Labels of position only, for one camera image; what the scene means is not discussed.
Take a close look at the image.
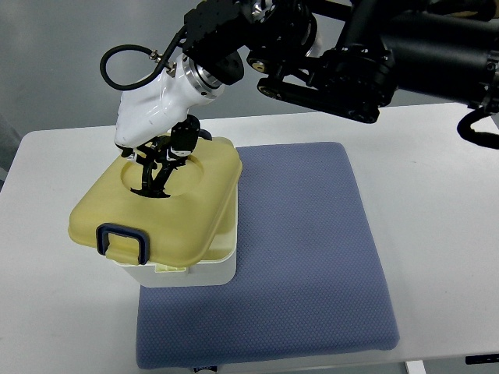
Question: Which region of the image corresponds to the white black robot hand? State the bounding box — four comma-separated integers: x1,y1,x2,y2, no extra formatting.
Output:
113,53,226,172

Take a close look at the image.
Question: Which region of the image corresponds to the black lid handle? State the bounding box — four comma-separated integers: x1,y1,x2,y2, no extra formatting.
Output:
130,146,187,199

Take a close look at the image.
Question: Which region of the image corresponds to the yellow storage box lid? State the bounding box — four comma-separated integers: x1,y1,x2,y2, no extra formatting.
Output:
68,137,242,268

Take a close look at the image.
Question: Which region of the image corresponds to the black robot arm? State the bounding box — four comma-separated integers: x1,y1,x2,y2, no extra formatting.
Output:
182,1,498,123

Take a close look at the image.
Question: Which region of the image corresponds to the white storage box base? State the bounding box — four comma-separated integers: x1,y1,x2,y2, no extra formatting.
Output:
106,182,239,288

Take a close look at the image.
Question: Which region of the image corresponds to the navy rear latch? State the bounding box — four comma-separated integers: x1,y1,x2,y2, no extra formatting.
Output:
199,129,212,141

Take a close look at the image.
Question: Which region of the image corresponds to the navy latch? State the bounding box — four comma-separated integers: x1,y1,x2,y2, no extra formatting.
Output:
199,129,212,141
96,223,150,266

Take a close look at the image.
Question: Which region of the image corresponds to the navy front latch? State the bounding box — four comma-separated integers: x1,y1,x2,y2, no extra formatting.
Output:
96,223,150,266

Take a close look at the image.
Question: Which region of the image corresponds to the person in grey clothing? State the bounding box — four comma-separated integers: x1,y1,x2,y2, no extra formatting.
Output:
1,115,22,174

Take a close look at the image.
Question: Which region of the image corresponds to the blue grey padded mat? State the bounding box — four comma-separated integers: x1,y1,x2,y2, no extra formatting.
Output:
136,143,399,369

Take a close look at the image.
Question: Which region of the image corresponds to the black table control panel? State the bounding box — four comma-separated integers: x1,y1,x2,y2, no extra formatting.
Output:
465,354,499,365

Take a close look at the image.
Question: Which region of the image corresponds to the black looped cable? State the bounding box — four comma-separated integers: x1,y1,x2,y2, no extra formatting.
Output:
99,23,188,91

